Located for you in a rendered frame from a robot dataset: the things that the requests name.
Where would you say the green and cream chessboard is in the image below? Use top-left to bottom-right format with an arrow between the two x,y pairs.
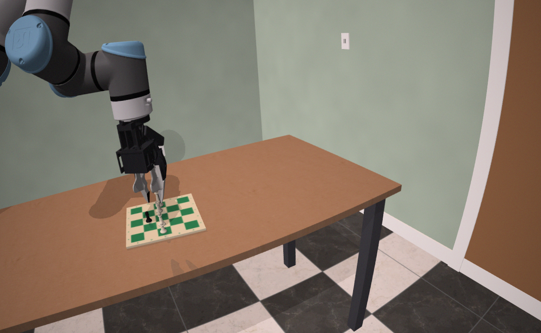
126,193 -> 206,249

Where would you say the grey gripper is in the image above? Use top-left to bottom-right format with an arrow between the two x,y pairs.
116,114 -> 167,203

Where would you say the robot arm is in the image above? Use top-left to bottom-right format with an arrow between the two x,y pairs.
0,0 -> 153,122

